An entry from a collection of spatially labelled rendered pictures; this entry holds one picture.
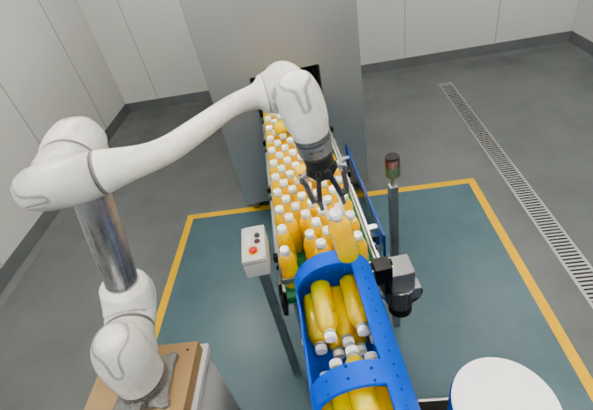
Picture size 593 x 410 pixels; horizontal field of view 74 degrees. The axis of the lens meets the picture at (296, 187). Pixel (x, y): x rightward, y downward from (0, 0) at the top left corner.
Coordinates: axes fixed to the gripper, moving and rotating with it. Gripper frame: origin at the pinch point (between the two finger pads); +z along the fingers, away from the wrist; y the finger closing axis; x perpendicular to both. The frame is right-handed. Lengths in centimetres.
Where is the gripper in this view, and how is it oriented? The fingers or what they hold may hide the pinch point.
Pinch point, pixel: (333, 206)
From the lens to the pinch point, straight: 113.1
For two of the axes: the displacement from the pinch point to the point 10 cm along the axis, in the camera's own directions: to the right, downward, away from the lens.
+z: 2.7, 7.1, 6.5
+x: -1.2, -6.4, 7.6
